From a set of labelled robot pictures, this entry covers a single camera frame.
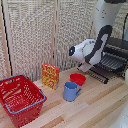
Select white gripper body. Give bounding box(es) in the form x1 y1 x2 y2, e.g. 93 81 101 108
77 61 96 74

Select metal oven tray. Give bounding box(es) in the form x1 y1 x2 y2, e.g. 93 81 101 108
98 53 127 73

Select black toaster oven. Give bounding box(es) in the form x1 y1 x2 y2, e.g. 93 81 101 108
101 36 128 79

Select red bowl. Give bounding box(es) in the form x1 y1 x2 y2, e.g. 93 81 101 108
69 73 87 87

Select blue mug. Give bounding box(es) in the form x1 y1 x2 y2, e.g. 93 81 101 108
63 81 83 103

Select red yellow cardboard box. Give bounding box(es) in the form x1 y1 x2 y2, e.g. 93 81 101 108
41 62 61 91

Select beige woven folding screen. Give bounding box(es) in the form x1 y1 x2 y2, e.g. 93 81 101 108
0 0 128 82

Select red shopping basket blue handles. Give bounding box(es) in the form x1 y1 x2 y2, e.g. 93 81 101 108
0 74 47 128

